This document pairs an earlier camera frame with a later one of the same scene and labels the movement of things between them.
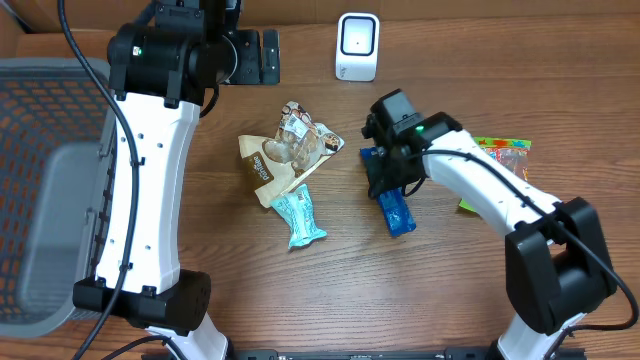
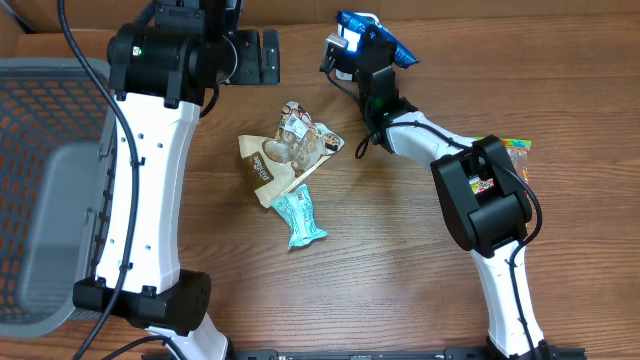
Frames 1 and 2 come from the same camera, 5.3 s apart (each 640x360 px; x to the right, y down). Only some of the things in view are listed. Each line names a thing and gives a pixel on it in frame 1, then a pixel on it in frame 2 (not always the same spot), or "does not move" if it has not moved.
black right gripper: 381,184 -> 387,43
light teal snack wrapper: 295,210 does not move
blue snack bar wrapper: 393,204 -> 354,28
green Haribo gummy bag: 514,153 does not move
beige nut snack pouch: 281,165 does not move
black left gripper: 249,41 does not move
